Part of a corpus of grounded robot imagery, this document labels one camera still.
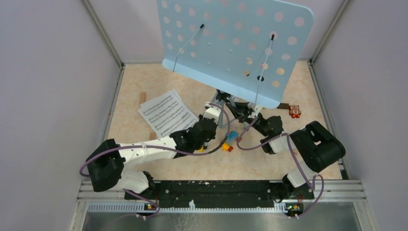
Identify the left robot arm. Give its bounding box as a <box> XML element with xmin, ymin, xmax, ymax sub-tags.
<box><xmin>80</xmin><ymin>117</ymin><xmax>217</xmax><ymax>199</ymax></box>

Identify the red owl number block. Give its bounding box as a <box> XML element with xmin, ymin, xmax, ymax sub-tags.
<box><xmin>289</xmin><ymin>105</ymin><xmax>301</xmax><ymax>118</ymax></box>

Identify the blue toy brick car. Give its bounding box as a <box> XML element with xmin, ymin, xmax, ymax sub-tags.
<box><xmin>221</xmin><ymin>130</ymin><xmax>239</xmax><ymax>152</ymax></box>

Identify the light blue music stand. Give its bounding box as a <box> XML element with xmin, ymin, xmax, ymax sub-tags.
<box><xmin>157</xmin><ymin>0</ymin><xmax>315</xmax><ymax>109</ymax></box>

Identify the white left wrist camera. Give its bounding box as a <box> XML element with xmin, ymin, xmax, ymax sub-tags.
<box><xmin>203</xmin><ymin>102</ymin><xmax>222</xmax><ymax>125</ymax></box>

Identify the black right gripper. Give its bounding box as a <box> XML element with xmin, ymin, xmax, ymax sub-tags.
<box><xmin>227</xmin><ymin>101</ymin><xmax>269</xmax><ymax>137</ymax></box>

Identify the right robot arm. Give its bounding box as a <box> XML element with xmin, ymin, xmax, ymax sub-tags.
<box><xmin>227</xmin><ymin>103</ymin><xmax>346</xmax><ymax>198</ymax></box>

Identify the wooden block near left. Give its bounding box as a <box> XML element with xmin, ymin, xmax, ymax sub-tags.
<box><xmin>149</xmin><ymin>132</ymin><xmax>157</xmax><ymax>140</ymax></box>

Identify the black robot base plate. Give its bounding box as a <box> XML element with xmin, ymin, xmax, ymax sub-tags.
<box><xmin>140</xmin><ymin>180</ymin><xmax>315</xmax><ymax>208</ymax></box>

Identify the wooden block far left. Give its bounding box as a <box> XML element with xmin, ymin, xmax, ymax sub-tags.
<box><xmin>139</xmin><ymin>92</ymin><xmax>147</xmax><ymax>105</ymax></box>

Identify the dark brown wooden block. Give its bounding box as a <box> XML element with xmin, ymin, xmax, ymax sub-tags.
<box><xmin>277</xmin><ymin>103</ymin><xmax>290</xmax><ymax>110</ymax></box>

